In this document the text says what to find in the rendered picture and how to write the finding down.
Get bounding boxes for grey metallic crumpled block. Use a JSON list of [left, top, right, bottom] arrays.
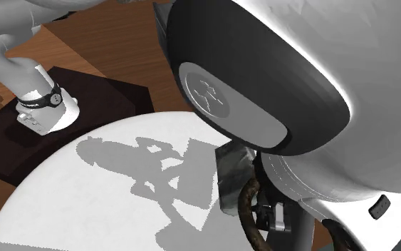
[[214, 140, 259, 217]]

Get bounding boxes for dark robot stand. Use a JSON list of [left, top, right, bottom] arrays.
[[0, 66, 156, 188]]

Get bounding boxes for white round table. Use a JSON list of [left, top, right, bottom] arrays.
[[0, 111, 326, 251]]

